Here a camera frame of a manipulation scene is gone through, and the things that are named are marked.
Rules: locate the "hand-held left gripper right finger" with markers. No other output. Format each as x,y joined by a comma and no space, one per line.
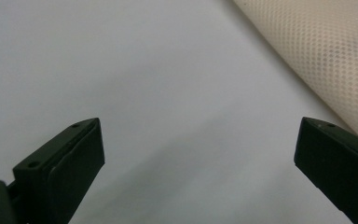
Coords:
338,165

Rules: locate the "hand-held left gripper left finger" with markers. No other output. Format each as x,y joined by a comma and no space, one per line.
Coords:
65,174

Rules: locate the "cream towel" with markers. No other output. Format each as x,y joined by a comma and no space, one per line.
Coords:
329,53

